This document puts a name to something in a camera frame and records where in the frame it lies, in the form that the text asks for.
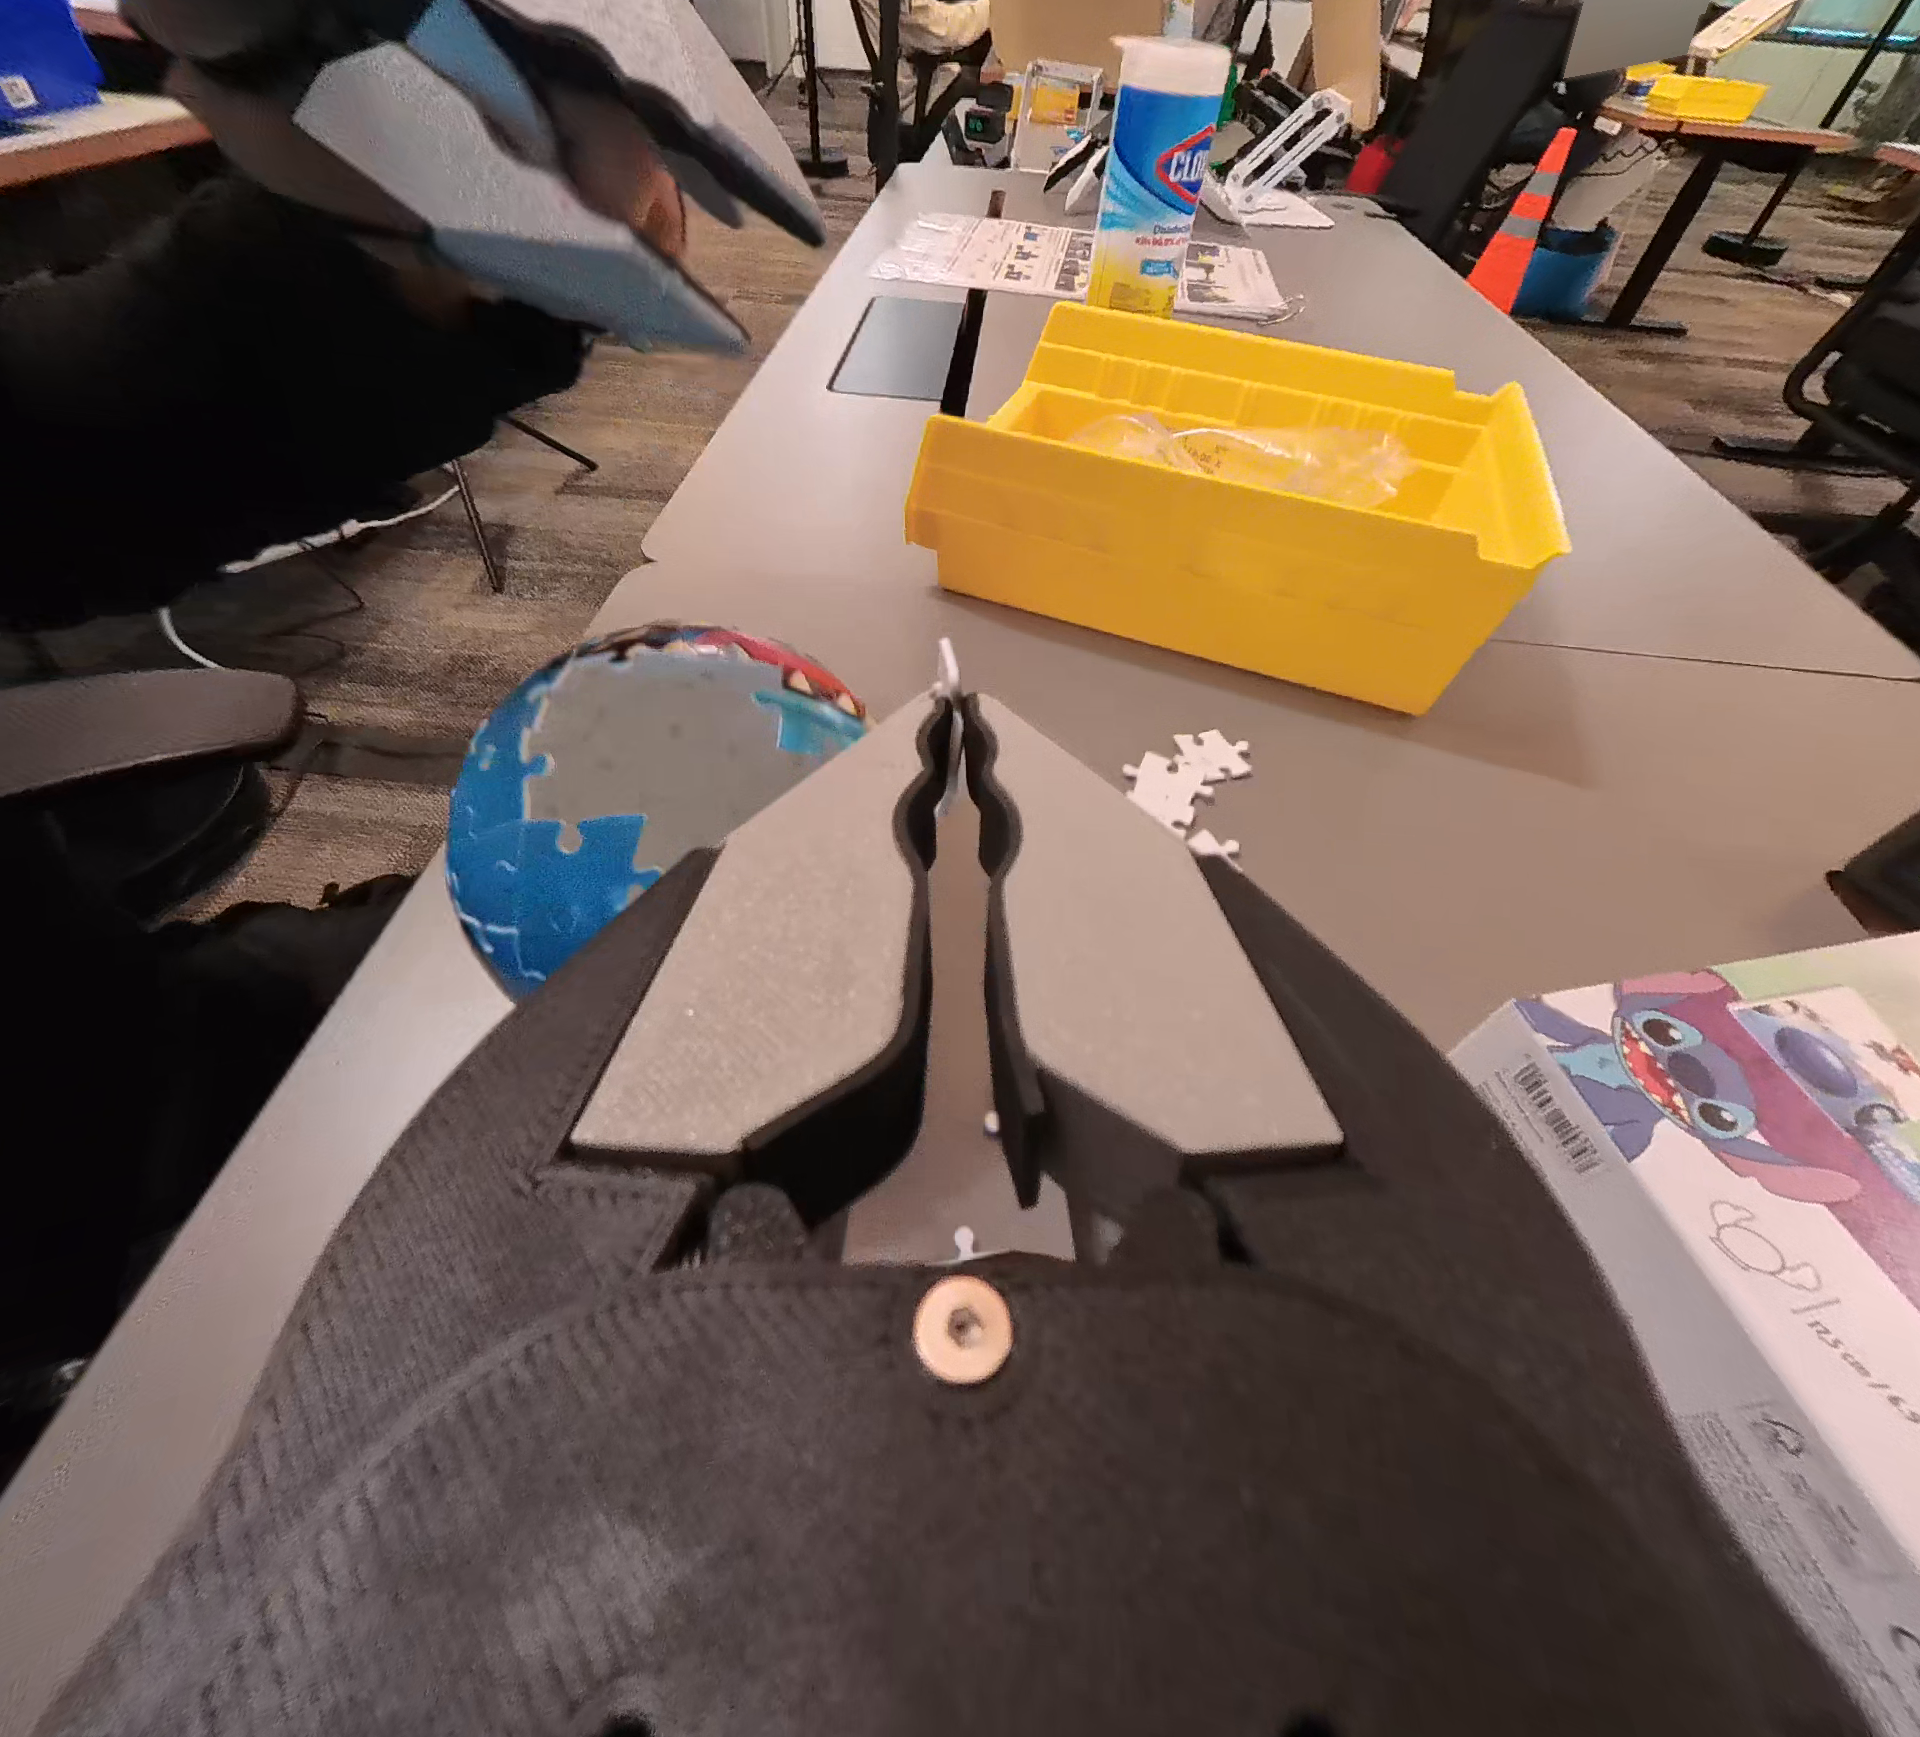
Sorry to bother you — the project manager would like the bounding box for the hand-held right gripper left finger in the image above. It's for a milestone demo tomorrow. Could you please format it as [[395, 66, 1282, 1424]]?
[[565, 691, 946, 1235]]

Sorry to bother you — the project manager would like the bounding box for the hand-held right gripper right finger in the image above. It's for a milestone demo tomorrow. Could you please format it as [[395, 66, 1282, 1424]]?
[[967, 691, 1348, 1212]]

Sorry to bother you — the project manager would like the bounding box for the blue puzzle ball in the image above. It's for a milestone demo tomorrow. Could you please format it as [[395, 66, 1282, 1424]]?
[[446, 622, 872, 1004]]

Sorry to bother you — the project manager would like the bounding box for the blue printed puzzle piece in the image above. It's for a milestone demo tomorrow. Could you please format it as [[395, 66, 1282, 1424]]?
[[927, 637, 967, 823]]

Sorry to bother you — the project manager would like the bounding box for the person's left forearm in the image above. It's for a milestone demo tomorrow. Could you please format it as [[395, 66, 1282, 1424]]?
[[0, 178, 584, 629]]

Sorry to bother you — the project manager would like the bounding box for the printed puzzle box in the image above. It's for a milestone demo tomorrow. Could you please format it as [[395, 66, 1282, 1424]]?
[[1448, 934, 1920, 1737]]

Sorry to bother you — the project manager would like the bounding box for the large blue storage bin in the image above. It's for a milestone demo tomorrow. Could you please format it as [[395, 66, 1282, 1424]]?
[[0, 0, 107, 129]]

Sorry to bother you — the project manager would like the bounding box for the wooden side desk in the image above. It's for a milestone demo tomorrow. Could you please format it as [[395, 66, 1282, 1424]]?
[[0, 97, 210, 193]]

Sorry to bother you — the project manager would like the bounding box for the yellow plastic bin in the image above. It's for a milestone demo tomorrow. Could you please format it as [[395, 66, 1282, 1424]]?
[[906, 301, 1574, 718]]

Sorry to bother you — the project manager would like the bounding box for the clear box with yellow label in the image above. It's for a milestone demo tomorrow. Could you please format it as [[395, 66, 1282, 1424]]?
[[1019, 57, 1112, 170]]

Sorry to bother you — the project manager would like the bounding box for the dark desk hatch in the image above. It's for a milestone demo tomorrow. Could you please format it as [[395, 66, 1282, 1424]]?
[[828, 292, 967, 403]]

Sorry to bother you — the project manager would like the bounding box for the printed paper sheet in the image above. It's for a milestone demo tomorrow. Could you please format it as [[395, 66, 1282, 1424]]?
[[868, 210, 1108, 297], [1172, 244, 1303, 321]]

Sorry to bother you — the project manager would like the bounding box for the clear plastic bag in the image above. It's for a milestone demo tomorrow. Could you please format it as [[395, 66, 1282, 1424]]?
[[1068, 406, 1414, 506]]

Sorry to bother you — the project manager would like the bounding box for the disinfecting wipes canister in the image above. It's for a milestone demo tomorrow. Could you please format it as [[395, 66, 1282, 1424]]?
[[1090, 34, 1232, 321]]

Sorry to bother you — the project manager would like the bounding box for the black chair armrest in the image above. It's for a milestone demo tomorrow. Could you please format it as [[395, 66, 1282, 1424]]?
[[0, 669, 309, 801]]

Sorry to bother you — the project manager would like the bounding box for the white folding stand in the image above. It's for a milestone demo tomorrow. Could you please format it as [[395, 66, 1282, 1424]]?
[[1219, 89, 1355, 229]]

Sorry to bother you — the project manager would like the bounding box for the blue tub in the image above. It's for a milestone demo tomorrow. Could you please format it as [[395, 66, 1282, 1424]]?
[[1515, 222, 1624, 321]]

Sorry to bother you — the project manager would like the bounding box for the orange traffic cone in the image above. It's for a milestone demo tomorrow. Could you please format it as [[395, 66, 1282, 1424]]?
[[1468, 122, 1583, 314]]

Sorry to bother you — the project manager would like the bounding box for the black monitor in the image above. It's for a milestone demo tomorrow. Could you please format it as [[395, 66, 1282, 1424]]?
[[1379, 0, 1579, 257]]

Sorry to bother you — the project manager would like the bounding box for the white cable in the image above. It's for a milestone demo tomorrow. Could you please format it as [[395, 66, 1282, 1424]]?
[[157, 483, 455, 674]]

